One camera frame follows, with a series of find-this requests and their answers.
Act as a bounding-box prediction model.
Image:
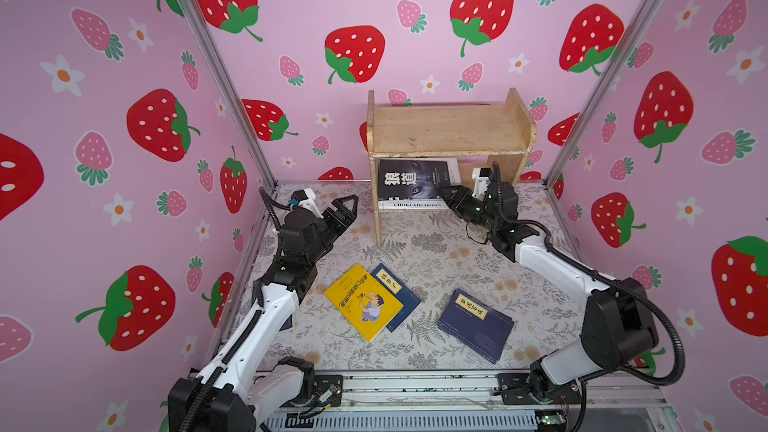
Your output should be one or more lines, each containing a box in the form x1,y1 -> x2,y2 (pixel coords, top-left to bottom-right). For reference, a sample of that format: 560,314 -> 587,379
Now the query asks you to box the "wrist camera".
472,167 -> 493,201
289,188 -> 317,213

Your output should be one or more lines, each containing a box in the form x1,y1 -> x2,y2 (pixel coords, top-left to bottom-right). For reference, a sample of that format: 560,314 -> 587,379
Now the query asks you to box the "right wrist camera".
472,167 -> 493,201

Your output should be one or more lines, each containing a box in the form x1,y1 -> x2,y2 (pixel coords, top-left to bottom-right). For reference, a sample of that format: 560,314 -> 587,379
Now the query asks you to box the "dark purple book left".
280,315 -> 293,331

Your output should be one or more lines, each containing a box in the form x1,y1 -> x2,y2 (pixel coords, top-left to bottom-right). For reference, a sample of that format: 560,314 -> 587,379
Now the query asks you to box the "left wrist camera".
289,188 -> 317,213

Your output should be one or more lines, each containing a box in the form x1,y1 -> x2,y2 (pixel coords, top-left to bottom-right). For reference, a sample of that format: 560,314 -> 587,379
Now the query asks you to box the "black wolf cover book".
377,159 -> 451,201

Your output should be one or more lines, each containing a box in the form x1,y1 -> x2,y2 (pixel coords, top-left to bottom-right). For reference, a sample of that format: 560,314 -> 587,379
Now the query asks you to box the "yellow cartoon cover book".
324,265 -> 403,343

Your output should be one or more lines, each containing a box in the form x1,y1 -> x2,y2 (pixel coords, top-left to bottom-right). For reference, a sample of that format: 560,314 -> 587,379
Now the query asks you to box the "white hardcover book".
376,157 -> 461,210

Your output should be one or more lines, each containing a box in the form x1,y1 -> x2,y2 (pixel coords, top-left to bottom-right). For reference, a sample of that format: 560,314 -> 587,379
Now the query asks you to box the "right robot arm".
440,181 -> 686,402

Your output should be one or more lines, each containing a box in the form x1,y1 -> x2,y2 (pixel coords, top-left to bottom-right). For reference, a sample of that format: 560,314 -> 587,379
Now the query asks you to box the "blue book middle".
372,264 -> 421,332

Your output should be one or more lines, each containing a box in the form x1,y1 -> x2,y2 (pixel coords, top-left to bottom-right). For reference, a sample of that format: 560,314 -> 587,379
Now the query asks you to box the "wooden two-tier shelf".
366,88 -> 537,246

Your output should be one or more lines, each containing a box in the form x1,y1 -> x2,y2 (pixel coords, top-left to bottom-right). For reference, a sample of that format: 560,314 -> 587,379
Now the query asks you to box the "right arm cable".
464,161 -> 686,386

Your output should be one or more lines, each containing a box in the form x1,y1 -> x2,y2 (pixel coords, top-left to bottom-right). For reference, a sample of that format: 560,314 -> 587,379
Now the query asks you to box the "blue book right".
437,288 -> 515,364

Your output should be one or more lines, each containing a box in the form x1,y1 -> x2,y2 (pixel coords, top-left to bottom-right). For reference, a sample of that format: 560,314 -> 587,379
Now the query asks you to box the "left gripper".
304,196 -> 354,270

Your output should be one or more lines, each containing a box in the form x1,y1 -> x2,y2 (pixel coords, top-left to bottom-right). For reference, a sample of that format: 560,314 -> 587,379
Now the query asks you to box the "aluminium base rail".
173,368 -> 679,432

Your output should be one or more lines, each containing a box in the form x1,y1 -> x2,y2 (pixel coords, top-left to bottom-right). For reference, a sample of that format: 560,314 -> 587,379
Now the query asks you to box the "blue book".
372,264 -> 421,332
437,288 -> 515,364

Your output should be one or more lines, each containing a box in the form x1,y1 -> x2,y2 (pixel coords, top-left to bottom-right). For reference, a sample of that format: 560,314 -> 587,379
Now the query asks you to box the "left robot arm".
167,189 -> 359,431

